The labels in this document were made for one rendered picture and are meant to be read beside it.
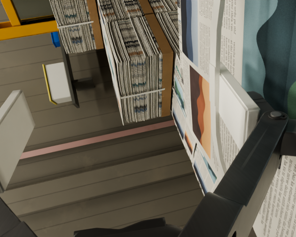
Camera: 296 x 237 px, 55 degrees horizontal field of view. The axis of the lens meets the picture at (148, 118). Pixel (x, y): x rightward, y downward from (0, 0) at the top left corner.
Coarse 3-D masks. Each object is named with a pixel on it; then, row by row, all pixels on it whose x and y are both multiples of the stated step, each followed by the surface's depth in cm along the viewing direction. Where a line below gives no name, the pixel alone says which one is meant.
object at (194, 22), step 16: (192, 0) 28; (208, 0) 24; (192, 16) 29; (208, 16) 25; (224, 16) 22; (192, 32) 30; (208, 32) 26; (224, 32) 22; (192, 48) 31; (208, 48) 26; (224, 48) 23; (192, 64) 32; (208, 64) 27; (224, 64) 23; (192, 80) 33; (208, 80) 28; (192, 96) 34; (208, 96) 29; (192, 112) 36; (208, 112) 30; (192, 128) 38; (208, 128) 31; (224, 128) 26; (208, 144) 32; (224, 144) 27; (208, 160) 33; (224, 160) 28
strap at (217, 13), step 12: (216, 0) 17; (216, 12) 17; (216, 24) 17; (216, 36) 17; (216, 48) 17; (216, 60) 18; (216, 72) 18; (216, 84) 19; (216, 96) 19; (216, 108) 20; (216, 120) 20; (216, 132) 21; (216, 144) 21; (216, 156) 23
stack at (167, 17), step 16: (160, 0) 133; (176, 0) 133; (160, 16) 126; (176, 16) 125; (176, 32) 118; (176, 48) 112; (176, 64) 111; (176, 80) 116; (176, 96) 122; (176, 112) 127; (192, 144) 113; (192, 160) 120; (208, 176) 102
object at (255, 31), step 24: (240, 0) 19; (264, 0) 16; (288, 0) 14; (240, 24) 19; (264, 24) 17; (288, 24) 15; (240, 48) 20; (264, 48) 17; (288, 48) 15; (240, 72) 21; (264, 72) 18; (264, 96) 19; (264, 216) 22
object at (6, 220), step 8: (0, 200) 11; (0, 208) 11; (8, 208) 11; (0, 216) 10; (8, 216) 10; (16, 216) 10; (0, 224) 10; (8, 224) 10; (16, 224) 10; (24, 224) 9; (0, 232) 10; (8, 232) 9; (16, 232) 9; (24, 232) 9; (32, 232) 9
